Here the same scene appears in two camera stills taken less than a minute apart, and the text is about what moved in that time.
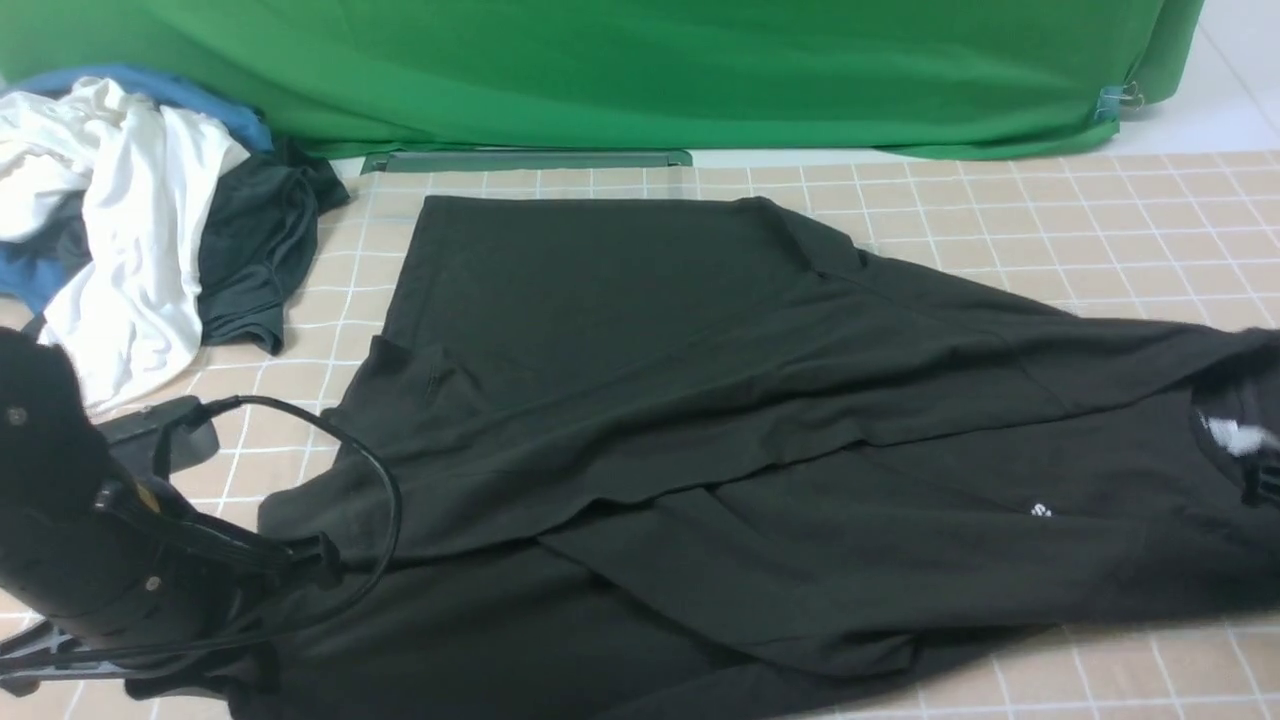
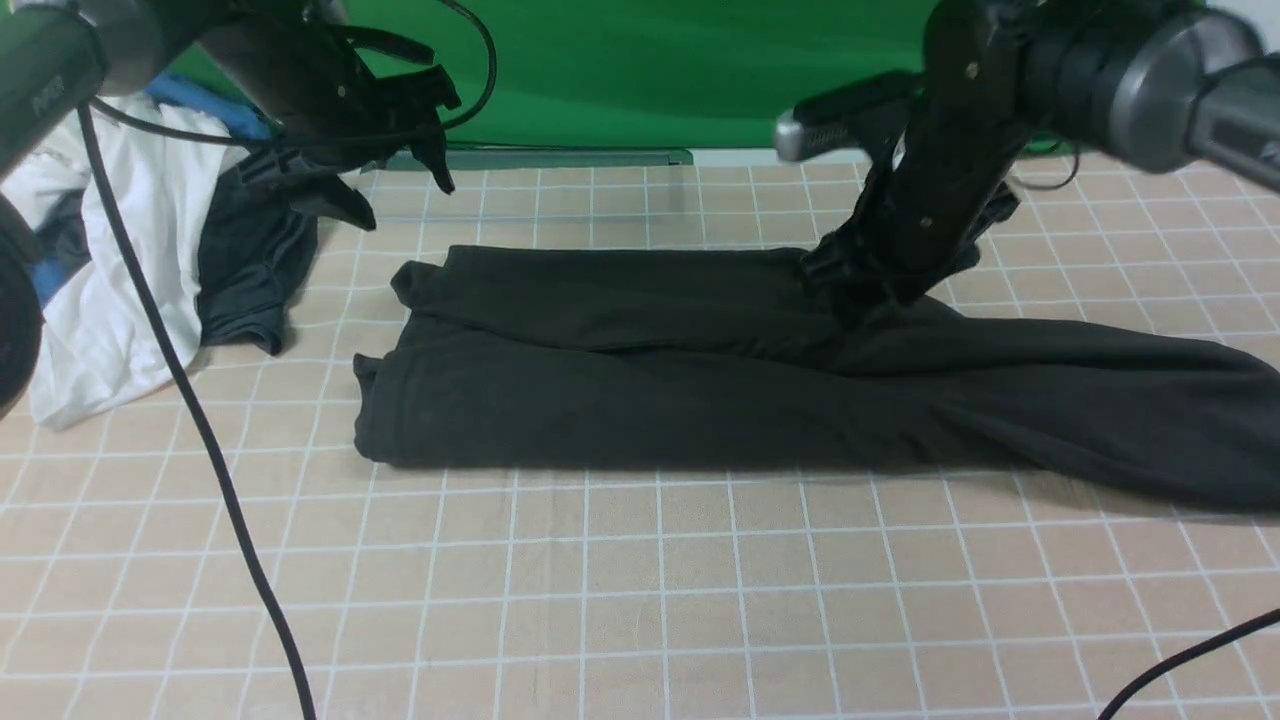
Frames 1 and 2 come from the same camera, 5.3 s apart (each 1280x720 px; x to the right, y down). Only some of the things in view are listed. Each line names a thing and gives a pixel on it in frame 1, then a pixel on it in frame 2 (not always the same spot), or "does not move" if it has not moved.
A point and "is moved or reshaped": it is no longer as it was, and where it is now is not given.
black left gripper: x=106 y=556 → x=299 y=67
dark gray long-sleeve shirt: x=604 y=453 is moved or reshaped
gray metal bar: x=531 y=159 does not move
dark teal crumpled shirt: x=258 y=240 does not move
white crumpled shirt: x=131 y=173 does not move
